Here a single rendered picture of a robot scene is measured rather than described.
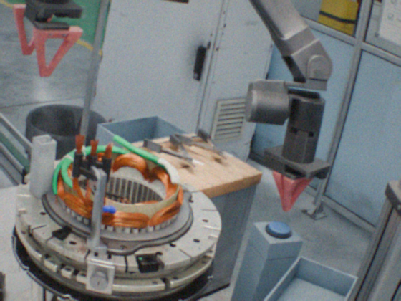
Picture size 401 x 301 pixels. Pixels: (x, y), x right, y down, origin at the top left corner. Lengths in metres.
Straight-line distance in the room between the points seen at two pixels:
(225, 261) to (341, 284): 0.39
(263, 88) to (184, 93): 2.34
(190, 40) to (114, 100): 0.81
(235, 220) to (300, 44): 0.42
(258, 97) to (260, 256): 0.29
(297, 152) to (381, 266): 0.25
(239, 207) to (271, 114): 0.31
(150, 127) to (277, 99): 0.49
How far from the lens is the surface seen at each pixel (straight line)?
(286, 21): 0.94
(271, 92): 0.94
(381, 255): 1.02
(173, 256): 0.81
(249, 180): 1.16
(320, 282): 0.95
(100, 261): 0.77
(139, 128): 1.34
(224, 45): 3.15
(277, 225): 1.05
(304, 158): 0.97
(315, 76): 0.93
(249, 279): 1.09
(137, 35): 3.58
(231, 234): 1.22
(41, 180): 0.88
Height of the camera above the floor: 1.54
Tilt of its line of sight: 23 degrees down
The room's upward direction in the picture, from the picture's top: 12 degrees clockwise
